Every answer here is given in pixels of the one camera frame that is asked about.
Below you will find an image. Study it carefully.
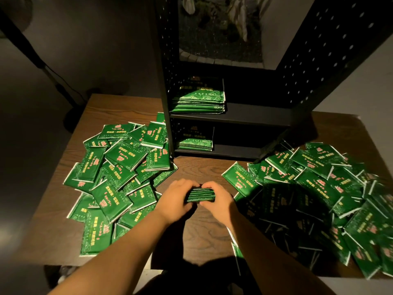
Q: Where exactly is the person's right hand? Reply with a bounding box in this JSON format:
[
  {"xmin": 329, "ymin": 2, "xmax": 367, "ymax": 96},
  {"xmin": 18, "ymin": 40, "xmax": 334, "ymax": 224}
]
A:
[{"xmin": 198, "ymin": 181, "xmax": 242, "ymax": 229}]

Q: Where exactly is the person's left hand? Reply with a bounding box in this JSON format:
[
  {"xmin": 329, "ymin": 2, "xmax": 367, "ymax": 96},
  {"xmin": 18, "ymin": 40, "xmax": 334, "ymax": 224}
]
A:
[{"xmin": 154, "ymin": 179, "xmax": 201, "ymax": 226}]

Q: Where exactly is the pile of green packets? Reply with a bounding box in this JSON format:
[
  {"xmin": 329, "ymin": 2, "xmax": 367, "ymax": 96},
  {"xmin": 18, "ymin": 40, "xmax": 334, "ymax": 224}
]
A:
[{"xmin": 63, "ymin": 112, "xmax": 393, "ymax": 280}]

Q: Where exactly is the black metal shelf rack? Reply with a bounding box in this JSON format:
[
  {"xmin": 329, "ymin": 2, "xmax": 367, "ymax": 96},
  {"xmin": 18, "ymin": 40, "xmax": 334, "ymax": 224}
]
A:
[{"xmin": 150, "ymin": 0, "xmax": 393, "ymax": 162}]

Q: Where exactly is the person's left forearm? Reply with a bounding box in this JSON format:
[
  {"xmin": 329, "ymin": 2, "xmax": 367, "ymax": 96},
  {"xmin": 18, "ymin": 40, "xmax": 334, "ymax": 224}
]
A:
[{"xmin": 49, "ymin": 212, "xmax": 176, "ymax": 295}]

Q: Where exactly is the person's right forearm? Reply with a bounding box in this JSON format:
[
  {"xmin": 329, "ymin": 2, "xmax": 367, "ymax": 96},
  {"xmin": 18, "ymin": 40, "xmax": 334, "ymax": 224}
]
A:
[{"xmin": 224, "ymin": 209, "xmax": 335, "ymax": 295}]

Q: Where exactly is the black trash bin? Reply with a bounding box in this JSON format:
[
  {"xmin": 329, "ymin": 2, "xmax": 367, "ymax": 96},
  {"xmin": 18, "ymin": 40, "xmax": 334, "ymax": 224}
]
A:
[{"xmin": 57, "ymin": 265, "xmax": 81, "ymax": 285}]

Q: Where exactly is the black standing fan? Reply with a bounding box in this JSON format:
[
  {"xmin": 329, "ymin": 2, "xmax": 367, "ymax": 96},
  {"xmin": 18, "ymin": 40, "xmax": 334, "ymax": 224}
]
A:
[{"xmin": 0, "ymin": 8, "xmax": 88, "ymax": 134}]

